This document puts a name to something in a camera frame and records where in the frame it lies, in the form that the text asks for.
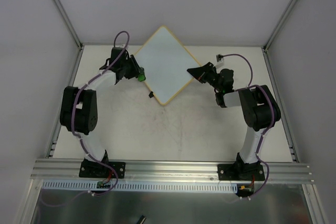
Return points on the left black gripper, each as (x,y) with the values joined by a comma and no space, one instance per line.
(132,67)

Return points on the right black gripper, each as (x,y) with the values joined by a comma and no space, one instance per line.
(210,72)

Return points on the green whiteboard eraser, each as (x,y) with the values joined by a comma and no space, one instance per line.
(141,77)

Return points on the yellow framed whiteboard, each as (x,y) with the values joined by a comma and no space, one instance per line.
(165,61)

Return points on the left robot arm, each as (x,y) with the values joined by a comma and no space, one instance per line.
(79,113)

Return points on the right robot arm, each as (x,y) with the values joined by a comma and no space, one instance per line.
(260,112)

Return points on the small black object bottom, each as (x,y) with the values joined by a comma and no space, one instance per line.
(141,220)

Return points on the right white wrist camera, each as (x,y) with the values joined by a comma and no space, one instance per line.
(219,61)

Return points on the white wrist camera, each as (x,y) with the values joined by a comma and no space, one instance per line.
(123,46)
(219,61)

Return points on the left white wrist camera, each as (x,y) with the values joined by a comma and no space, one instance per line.
(123,46)

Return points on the right aluminium frame post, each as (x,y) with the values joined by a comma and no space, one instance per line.
(267,58)

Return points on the aluminium frame post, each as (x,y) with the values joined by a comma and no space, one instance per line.
(267,58)
(71,73)

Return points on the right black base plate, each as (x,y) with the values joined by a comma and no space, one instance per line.
(241,173)

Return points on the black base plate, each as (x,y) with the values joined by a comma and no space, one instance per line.
(89,169)
(241,173)

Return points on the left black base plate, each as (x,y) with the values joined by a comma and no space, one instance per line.
(89,169)

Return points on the white slotted cable duct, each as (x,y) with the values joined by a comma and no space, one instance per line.
(122,185)

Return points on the left aluminium frame post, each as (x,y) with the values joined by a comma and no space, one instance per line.
(71,73)

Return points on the aluminium mounting rail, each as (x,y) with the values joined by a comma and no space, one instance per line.
(171,171)

